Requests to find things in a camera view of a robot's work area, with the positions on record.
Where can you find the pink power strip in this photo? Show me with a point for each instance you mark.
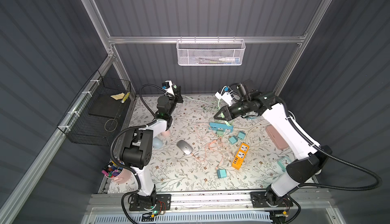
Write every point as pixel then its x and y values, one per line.
pixel 276 138

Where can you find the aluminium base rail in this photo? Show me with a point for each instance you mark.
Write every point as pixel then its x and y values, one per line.
pixel 213 200

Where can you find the teal charger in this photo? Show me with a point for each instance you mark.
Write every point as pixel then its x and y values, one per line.
pixel 221 173

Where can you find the black notebook in basket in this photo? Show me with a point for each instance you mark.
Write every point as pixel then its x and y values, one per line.
pixel 106 107

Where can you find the yellow sticky note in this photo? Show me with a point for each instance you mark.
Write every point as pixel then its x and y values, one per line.
pixel 118 96

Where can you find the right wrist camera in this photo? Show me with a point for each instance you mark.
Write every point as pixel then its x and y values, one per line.
pixel 229 96

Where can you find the blue-grey charger plug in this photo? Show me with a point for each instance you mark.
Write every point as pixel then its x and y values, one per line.
pixel 233 140

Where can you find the light blue wireless mouse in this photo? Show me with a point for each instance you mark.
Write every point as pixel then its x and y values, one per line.
pixel 157 143

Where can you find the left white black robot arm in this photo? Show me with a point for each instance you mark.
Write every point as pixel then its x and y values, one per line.
pixel 131 148

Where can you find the teal charger plug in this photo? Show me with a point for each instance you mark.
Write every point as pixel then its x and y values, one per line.
pixel 241 135

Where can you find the black wire wall basket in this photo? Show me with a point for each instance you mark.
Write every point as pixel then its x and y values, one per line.
pixel 81 128

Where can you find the teal alarm clock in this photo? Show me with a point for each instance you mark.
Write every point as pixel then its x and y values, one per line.
pixel 283 163

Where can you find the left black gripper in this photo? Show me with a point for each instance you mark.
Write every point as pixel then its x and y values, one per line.
pixel 176 95

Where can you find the pink pen cup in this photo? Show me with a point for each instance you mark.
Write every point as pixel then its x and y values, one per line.
pixel 115 173

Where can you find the orange power strip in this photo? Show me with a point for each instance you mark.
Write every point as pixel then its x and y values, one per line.
pixel 240 156

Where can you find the white wire mesh basket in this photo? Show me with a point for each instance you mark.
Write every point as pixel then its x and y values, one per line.
pixel 210 52

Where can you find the silver grey wireless mouse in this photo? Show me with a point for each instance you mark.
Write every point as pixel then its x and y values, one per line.
pixel 185 147

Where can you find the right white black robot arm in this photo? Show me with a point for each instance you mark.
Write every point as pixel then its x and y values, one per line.
pixel 310 155

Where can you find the pink wireless mouse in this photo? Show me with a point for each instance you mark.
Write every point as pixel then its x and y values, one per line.
pixel 166 133

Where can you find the blue power strip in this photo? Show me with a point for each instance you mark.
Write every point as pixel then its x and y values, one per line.
pixel 220 127

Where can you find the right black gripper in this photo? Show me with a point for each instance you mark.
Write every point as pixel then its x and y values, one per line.
pixel 230 112

